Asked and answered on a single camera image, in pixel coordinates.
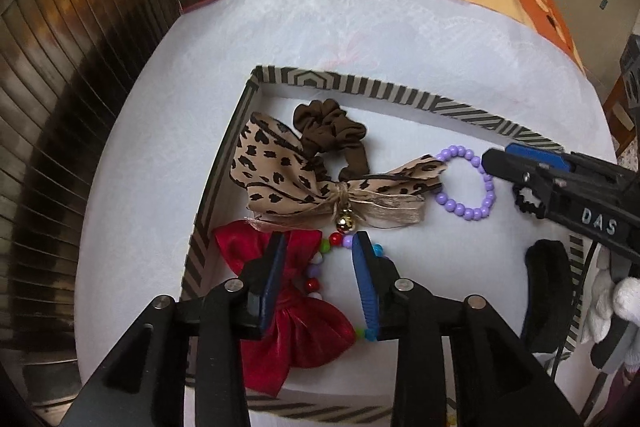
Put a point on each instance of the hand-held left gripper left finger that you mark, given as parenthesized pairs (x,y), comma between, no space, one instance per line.
(272,292)

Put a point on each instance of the white table cover sheet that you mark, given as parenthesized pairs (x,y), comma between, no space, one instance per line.
(150,157)

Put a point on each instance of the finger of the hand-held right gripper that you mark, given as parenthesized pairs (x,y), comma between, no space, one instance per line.
(515,169)
(545,157)

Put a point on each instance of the brown wooden furniture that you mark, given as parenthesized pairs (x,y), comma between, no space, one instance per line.
(617,117)

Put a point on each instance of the dark grey box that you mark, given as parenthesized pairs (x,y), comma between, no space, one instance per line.
(631,72)

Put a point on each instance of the person's right hand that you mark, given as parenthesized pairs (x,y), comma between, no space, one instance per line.
(617,307)

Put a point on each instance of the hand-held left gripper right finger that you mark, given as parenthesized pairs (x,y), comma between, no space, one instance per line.
(364,287)

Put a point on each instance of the red shiny hair bow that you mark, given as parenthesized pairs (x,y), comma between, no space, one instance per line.
(305,332)

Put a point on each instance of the leopard print hair bow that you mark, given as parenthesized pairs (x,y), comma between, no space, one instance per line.
(280,172)

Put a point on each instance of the striped shallow cardboard box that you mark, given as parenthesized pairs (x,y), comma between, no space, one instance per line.
(460,267)

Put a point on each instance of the dark wooden slatted door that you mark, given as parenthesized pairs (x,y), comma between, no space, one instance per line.
(50,107)

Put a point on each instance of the black fabric hair band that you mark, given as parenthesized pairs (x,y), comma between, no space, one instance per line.
(545,292)

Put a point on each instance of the brown fabric scrunchie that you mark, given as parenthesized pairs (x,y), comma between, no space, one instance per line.
(330,127)

